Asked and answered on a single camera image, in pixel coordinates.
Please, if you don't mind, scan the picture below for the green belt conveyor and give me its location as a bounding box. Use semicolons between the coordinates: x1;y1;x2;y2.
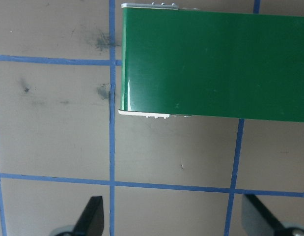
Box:
118;2;304;123

